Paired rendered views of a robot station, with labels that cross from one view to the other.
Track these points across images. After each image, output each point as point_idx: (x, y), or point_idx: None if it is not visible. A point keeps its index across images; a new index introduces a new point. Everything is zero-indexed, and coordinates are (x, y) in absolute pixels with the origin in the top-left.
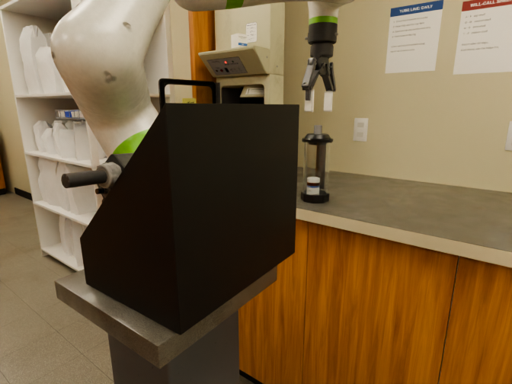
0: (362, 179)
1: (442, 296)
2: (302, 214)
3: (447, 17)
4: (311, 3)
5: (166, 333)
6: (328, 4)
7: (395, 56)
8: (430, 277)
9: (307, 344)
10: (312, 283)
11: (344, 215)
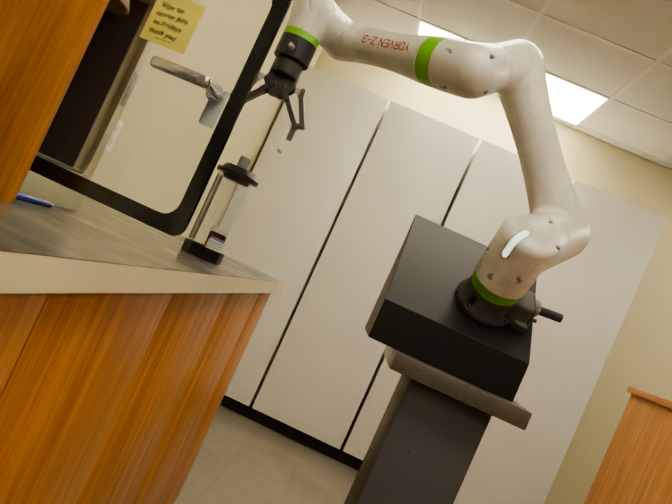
0: None
1: (241, 330)
2: (244, 285)
3: None
4: (324, 24)
5: None
6: (331, 45)
7: None
8: (245, 317)
9: (148, 471)
10: (193, 374)
11: (250, 276)
